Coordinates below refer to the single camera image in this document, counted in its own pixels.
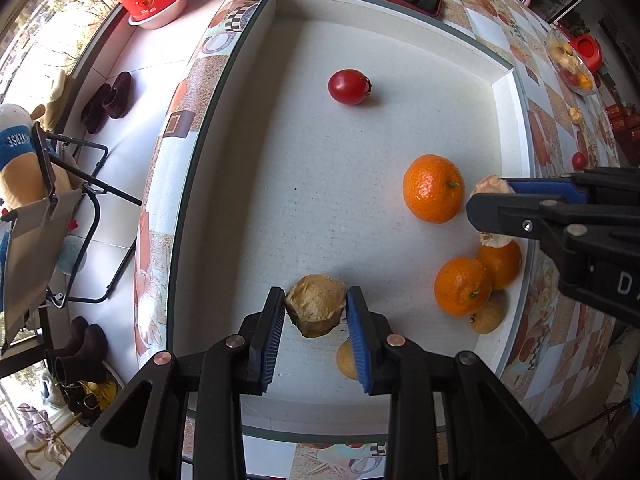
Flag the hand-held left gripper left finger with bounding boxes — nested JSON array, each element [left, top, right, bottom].
[[55, 286, 287, 480]]

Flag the black folding chair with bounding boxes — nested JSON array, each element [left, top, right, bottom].
[[0, 125, 143, 356]]

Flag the black boot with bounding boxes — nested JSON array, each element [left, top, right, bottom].
[[75, 322, 108, 386], [45, 316, 88, 376]]

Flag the clear glass bowl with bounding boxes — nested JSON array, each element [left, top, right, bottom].
[[546, 27, 601, 97]]

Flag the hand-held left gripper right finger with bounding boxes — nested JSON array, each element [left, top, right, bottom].
[[346, 286, 581, 480]]

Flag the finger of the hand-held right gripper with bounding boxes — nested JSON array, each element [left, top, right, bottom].
[[466, 187, 640, 242], [502, 166, 640, 196]]

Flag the stack of red gift boxes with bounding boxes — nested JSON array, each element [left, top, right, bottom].
[[605, 102, 640, 143]]

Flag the green potted plant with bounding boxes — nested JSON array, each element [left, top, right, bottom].
[[557, 12, 591, 38]]

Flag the dark purple boot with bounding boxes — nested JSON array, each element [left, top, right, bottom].
[[80, 82, 112, 135], [102, 71, 133, 120]]

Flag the white enamel basin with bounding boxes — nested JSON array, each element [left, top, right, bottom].
[[127, 0, 192, 30]]

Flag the white foam box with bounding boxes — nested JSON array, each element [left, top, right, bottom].
[[167, 0, 538, 443]]

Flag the red plastic chair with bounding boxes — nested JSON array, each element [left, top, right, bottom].
[[570, 35, 603, 73]]

